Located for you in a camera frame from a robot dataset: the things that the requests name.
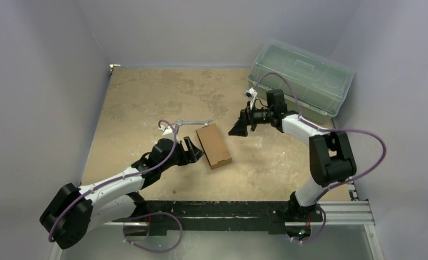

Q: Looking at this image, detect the brown cardboard box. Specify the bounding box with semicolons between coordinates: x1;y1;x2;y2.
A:
196;123;232;170

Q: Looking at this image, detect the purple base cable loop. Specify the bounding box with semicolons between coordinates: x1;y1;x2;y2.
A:
122;211;183;254

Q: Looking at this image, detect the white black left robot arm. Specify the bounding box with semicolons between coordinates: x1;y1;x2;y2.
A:
39;136;203;249

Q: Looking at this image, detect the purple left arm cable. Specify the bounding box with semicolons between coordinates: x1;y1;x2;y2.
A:
48;120;179;243

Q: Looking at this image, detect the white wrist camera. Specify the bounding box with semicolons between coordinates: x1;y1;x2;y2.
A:
160;123;180;141
244;87;258;110

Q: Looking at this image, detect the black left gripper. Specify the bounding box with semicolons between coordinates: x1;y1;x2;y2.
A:
160;136;203;172

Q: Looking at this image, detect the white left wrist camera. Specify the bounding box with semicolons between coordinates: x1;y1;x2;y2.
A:
160;123;180;141

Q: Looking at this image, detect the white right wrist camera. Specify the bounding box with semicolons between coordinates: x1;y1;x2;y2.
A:
244;87;258;110

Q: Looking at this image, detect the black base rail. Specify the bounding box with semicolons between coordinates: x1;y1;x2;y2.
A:
111;193;324;236

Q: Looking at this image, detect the silver open-end wrench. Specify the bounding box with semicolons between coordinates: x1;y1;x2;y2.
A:
175;119;211;126

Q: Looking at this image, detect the clear plastic storage box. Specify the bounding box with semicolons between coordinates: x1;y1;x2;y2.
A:
248;40;354;125

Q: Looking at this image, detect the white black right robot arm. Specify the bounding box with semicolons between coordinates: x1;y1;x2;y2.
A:
228;88;357;220

